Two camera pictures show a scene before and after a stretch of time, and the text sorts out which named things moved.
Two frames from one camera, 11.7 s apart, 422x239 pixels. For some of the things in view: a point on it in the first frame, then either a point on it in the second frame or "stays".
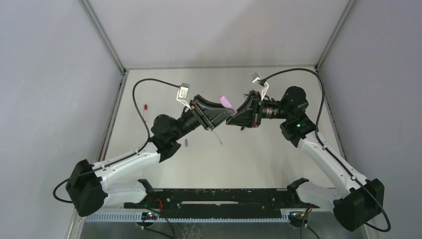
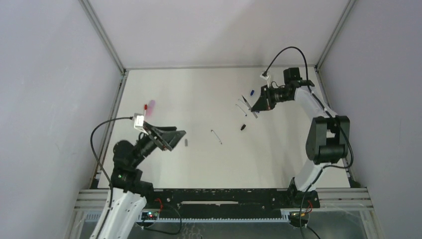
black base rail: [221, 202] stays
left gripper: [200, 114] to [156, 137]
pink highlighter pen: [236, 111] to [150, 108]
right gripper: [258, 109] to [267, 98]
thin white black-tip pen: [219, 140] stays
